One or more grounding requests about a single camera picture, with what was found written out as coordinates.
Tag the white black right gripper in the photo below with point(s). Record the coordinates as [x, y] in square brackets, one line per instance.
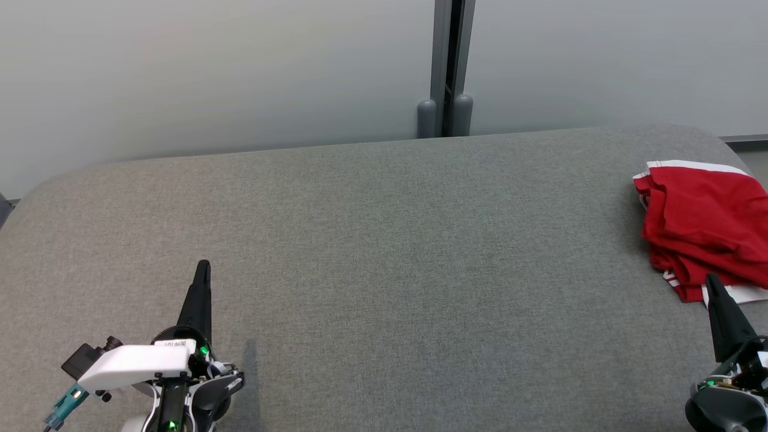
[747, 369]

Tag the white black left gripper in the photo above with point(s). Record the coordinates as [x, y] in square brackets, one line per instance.
[138, 363]

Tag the plain red shirt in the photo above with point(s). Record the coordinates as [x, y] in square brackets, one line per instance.
[702, 216]

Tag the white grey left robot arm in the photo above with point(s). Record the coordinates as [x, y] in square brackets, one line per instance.
[210, 396]

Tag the grey cylindrical partition foot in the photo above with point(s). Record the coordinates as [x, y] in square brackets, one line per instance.
[427, 120]
[462, 117]

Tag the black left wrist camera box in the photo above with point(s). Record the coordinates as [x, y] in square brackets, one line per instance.
[81, 360]

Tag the grey partition base rail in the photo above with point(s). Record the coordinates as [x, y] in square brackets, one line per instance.
[750, 139]

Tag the grey partition joint post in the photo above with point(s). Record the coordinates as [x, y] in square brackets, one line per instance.
[440, 48]

